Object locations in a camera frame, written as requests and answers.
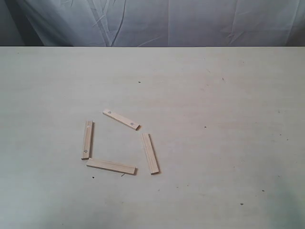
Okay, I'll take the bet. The plain wooden stick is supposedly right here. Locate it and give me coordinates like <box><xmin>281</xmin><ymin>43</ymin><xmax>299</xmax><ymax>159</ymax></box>
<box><xmin>86</xmin><ymin>158</ymin><xmax>136</xmax><ymax>175</ymax></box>
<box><xmin>142</xmin><ymin>133</ymin><xmax>160</xmax><ymax>175</ymax></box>

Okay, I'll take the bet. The white backdrop cloth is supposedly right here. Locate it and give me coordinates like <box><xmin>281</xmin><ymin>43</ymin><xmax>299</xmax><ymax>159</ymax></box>
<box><xmin>0</xmin><ymin>0</ymin><xmax>305</xmax><ymax>47</ymax></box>

